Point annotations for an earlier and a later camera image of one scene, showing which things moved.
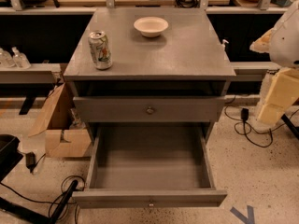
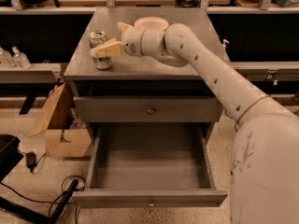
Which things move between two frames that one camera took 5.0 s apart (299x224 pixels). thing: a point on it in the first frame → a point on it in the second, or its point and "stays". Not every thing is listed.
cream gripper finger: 270,42 → 123,26
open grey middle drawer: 156,165 stays
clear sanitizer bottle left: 6,59 stays
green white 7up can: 101,49 stays
